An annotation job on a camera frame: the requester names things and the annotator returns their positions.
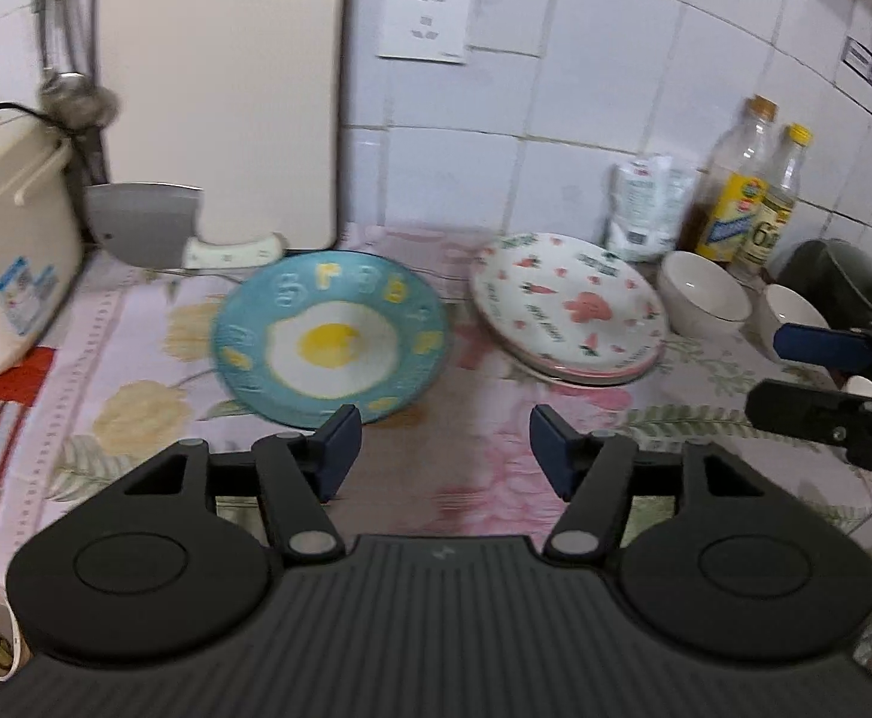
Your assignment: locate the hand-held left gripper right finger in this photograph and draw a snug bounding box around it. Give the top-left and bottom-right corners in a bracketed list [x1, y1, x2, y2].
[529, 404, 766, 564]

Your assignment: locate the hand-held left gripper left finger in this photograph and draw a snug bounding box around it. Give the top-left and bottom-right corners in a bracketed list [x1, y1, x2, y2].
[123, 404, 363, 567]

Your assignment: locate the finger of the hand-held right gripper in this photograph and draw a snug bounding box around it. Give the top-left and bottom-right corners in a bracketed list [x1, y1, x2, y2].
[745, 380, 859, 459]
[774, 321, 872, 376]

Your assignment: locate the pink plate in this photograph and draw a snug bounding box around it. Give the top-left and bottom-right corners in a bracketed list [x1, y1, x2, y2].
[496, 333, 667, 390]

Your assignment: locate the blue fried egg plate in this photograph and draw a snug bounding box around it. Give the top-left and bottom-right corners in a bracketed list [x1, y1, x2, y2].
[211, 250, 452, 431]

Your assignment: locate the white carrot print plate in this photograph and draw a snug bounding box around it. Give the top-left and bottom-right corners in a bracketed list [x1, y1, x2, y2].
[469, 233, 669, 376]

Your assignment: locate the dark cooking pot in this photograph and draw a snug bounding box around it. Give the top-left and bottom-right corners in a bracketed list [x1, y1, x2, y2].
[772, 238, 872, 331]

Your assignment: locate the floral tablecloth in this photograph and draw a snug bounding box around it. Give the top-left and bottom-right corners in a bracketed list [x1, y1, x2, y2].
[0, 220, 872, 689]

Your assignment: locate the clear vinegar bottle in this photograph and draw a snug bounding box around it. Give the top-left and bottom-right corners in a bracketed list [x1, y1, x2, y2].
[735, 123, 815, 279]

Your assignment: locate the yellow label oil bottle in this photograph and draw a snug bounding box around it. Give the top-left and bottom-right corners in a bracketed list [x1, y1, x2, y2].
[694, 95, 781, 264]

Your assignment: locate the white salt bag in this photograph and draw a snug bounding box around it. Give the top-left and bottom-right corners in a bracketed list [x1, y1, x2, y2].
[604, 156, 695, 263]

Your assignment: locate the cream cutting board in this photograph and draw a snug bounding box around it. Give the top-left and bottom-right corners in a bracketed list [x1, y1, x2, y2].
[92, 0, 351, 251]

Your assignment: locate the cream rice cooker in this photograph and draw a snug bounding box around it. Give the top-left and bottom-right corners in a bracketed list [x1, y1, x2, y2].
[0, 105, 85, 382]

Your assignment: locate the hanging metal ladle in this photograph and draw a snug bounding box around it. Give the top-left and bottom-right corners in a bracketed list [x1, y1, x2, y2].
[35, 0, 119, 130]

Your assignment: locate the small wall sticker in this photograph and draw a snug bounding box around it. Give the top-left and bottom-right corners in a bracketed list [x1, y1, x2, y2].
[840, 36, 872, 88]

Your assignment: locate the cleaver with cream handle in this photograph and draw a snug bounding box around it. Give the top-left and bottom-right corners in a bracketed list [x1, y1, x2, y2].
[83, 183, 288, 272]

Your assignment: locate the white wall socket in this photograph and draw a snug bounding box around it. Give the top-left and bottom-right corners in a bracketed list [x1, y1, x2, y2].
[376, 0, 474, 65]

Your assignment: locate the black power cable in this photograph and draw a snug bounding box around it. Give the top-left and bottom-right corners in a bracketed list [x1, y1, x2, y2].
[0, 101, 59, 130]

